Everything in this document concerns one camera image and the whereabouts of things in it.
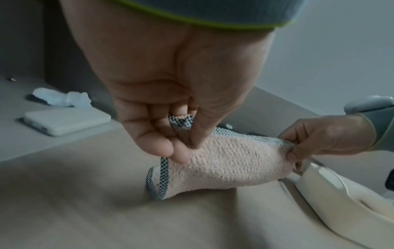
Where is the person's left hand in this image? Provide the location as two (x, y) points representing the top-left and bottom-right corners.
(59, 0), (276, 165)

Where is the person's right hand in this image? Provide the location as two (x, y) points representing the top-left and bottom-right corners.
(278, 114), (377, 171)

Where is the pink sock with checkered trim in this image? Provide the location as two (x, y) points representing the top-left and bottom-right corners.
(145, 114), (298, 201)

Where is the white plastic tray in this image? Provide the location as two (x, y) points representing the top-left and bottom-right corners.
(293, 160), (394, 249)

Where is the dark object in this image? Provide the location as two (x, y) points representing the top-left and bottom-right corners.
(384, 169), (394, 195)

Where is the crumpled white tissue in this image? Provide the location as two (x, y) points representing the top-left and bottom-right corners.
(32, 87), (92, 108)

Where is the white flat power bank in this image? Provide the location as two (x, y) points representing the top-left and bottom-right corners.
(23, 107), (112, 137)

